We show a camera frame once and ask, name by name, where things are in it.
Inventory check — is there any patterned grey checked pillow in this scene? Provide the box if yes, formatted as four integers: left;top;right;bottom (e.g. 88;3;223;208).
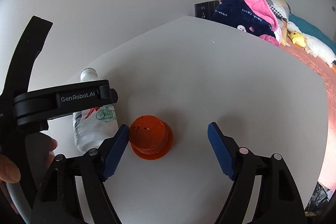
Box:
266;0;291;22

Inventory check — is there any teal pillow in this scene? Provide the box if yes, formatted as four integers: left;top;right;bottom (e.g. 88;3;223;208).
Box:
289;14;335;47

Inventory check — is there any black trash bag bin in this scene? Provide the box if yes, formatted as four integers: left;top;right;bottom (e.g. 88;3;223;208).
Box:
305;182;334;215

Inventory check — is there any yellow duck plush toy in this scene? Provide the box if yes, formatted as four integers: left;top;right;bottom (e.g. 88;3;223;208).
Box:
289;31;306;48

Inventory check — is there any white goose plush toy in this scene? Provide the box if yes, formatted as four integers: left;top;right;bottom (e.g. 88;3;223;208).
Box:
286;21;335;68

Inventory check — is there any person's left hand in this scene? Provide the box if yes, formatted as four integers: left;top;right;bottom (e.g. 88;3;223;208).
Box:
0;137;59;214

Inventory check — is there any yellow corn plush toy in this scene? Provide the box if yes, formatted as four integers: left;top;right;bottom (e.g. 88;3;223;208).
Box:
280;26;290;47

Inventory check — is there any orange ribbed plastic cap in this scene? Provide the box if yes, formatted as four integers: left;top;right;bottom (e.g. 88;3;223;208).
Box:
129;115;174;160

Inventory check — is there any white plastic drink bottle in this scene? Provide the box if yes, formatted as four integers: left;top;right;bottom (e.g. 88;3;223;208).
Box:
72;67;120;154

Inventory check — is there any pink bed sheet mattress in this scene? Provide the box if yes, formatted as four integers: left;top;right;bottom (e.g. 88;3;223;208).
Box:
279;45;335;191

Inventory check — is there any black wall socket panel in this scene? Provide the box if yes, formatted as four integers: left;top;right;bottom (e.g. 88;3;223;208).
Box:
194;0;219;20

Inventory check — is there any navy pink clothes pile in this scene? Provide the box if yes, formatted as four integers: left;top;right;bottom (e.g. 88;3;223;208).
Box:
210;0;281;46

